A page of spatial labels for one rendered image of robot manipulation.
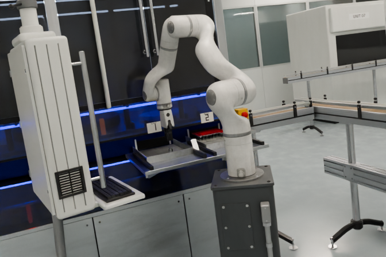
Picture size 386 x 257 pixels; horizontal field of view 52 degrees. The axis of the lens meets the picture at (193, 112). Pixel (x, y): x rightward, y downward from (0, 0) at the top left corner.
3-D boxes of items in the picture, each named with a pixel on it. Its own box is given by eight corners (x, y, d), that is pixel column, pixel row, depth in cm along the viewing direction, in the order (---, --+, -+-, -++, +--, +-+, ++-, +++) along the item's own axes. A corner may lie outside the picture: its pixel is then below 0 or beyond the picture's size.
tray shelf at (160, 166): (125, 157, 236) (124, 154, 235) (230, 135, 259) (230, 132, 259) (145, 175, 191) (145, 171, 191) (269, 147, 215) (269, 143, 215)
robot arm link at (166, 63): (153, 51, 190) (147, 105, 205) (181, 48, 199) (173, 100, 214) (144, 44, 196) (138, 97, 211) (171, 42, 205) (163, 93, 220)
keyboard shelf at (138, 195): (62, 194, 207) (61, 189, 207) (112, 179, 221) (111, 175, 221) (87, 217, 169) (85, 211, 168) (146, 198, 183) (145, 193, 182)
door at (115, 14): (73, 106, 216) (54, -3, 208) (155, 94, 232) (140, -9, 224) (73, 106, 216) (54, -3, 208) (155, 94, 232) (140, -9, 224)
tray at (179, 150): (132, 152, 237) (132, 146, 237) (173, 144, 246) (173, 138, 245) (147, 163, 205) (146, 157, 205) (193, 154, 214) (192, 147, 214)
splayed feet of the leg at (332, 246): (325, 246, 271) (323, 227, 269) (380, 227, 288) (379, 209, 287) (333, 251, 264) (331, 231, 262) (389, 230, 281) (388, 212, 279)
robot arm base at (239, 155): (265, 180, 161) (260, 136, 159) (219, 184, 164) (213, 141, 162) (263, 167, 180) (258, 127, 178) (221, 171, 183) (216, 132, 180)
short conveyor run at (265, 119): (231, 137, 261) (228, 113, 259) (221, 134, 276) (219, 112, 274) (316, 119, 285) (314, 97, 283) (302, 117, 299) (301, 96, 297)
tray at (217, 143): (185, 141, 249) (185, 136, 248) (223, 133, 257) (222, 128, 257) (207, 150, 217) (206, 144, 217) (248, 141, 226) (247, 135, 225)
